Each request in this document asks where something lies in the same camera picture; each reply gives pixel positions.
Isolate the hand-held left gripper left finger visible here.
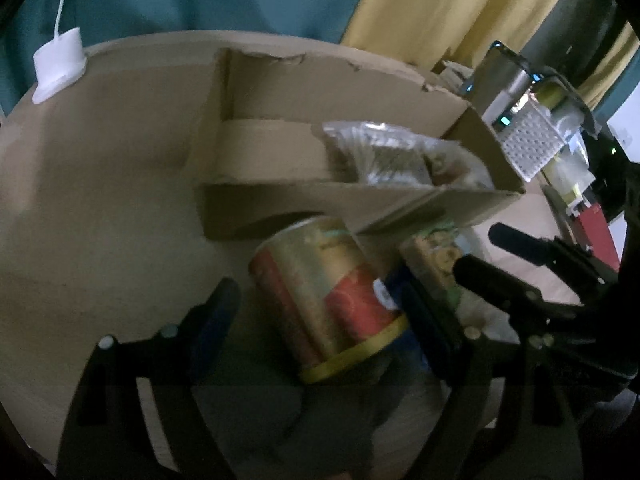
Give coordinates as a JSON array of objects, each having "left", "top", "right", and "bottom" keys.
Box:
[{"left": 57, "top": 276, "right": 243, "bottom": 480}]

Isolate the yellow curtain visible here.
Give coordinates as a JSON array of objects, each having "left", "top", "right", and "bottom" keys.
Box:
[{"left": 342, "top": 0, "right": 640, "bottom": 111}]

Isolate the white plastic container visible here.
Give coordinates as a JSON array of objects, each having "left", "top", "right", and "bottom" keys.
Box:
[{"left": 542, "top": 110, "right": 597, "bottom": 207}]

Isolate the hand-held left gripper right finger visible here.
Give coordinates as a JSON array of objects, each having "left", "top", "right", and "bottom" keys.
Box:
[{"left": 395, "top": 280, "right": 585, "bottom": 480}]

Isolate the torn cardboard box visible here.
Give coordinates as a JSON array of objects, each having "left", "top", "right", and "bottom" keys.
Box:
[{"left": 186, "top": 47, "right": 528, "bottom": 242}]

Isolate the white desk lamp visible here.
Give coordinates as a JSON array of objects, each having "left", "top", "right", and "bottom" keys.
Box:
[{"left": 31, "top": 0, "right": 90, "bottom": 106}]

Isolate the clear bag of green snacks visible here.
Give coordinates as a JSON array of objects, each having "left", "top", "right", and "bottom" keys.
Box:
[{"left": 312, "top": 120, "right": 496, "bottom": 191}]

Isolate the yellow green printed packet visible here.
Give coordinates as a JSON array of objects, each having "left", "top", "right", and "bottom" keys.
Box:
[{"left": 400, "top": 220, "right": 503, "bottom": 337}]

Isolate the gold and red can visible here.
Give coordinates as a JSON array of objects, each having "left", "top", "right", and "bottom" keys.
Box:
[{"left": 248, "top": 215, "right": 411, "bottom": 386}]

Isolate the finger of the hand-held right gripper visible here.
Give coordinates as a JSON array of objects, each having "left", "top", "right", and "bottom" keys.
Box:
[
  {"left": 451, "top": 254, "right": 553, "bottom": 322},
  {"left": 489, "top": 223, "right": 622, "bottom": 288}
]

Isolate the red box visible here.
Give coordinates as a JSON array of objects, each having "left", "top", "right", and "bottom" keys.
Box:
[{"left": 570, "top": 205, "right": 622, "bottom": 273}]

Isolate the white perforated basket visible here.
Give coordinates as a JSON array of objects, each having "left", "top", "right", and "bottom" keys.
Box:
[{"left": 500, "top": 105, "right": 566, "bottom": 183}]

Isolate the silver cylindrical appliance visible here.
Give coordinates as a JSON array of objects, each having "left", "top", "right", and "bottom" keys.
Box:
[{"left": 462, "top": 40, "right": 543, "bottom": 128}]

